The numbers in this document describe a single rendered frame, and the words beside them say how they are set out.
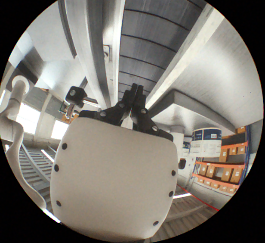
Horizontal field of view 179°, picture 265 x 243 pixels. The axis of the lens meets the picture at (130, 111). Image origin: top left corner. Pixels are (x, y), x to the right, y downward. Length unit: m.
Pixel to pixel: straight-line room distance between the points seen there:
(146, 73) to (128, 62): 0.04
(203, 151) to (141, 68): 0.44
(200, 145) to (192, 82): 0.32
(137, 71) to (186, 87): 0.16
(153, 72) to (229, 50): 0.18
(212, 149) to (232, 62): 0.37
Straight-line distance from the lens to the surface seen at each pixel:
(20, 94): 0.74
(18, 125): 0.63
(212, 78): 0.25
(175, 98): 0.25
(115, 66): 0.17
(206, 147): 0.47
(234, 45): 0.23
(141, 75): 0.17
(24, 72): 0.81
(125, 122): 0.26
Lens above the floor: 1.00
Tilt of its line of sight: 20 degrees down
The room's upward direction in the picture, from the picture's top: 165 degrees counter-clockwise
